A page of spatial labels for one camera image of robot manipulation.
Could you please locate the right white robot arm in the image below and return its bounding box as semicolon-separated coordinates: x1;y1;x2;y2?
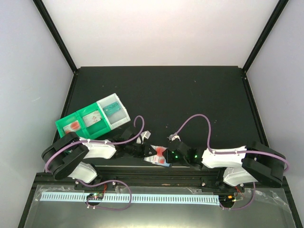
162;140;288;191

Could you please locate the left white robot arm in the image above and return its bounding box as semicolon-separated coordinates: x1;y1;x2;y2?
41;127;157;190

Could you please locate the teal VIP card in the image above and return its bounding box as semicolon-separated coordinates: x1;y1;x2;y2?
103;102;121;117

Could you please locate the white floral card in bin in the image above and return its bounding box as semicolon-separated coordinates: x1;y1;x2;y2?
82;110;102;127

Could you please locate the red circle card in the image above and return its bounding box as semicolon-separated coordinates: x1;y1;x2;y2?
63;120;81;134

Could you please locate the clear white bin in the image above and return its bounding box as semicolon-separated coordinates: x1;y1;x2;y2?
97;93;131;130

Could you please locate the green divided bin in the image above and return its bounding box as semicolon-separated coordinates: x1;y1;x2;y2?
55;102;111;139

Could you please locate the small circuit board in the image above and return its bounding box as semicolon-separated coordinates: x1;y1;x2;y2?
86;193;104;200

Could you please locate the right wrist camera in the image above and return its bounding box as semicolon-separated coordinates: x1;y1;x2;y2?
168;133;181;142

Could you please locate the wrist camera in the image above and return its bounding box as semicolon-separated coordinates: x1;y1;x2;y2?
139;131;151;144
168;133;181;142

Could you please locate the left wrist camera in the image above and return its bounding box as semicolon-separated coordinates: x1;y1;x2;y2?
139;131;151;144

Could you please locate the black aluminium rail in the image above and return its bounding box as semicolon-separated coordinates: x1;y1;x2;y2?
97;166;223;187

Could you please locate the white slotted cable duct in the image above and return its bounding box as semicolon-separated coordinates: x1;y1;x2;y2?
40;192;219;206

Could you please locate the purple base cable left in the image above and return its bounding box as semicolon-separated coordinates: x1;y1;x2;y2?
85;179;133;211

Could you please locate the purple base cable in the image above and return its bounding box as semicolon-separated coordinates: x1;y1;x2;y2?
85;179;133;211
219;181;257;211

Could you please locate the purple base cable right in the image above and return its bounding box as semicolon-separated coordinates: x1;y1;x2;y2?
219;181;257;211

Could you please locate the left black frame post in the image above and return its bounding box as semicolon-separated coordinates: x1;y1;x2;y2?
33;0;77;73

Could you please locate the black frame post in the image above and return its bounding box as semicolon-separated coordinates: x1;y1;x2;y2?
33;0;77;73
242;0;289;73

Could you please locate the right black frame post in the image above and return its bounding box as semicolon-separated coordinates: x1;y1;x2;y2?
242;0;289;73

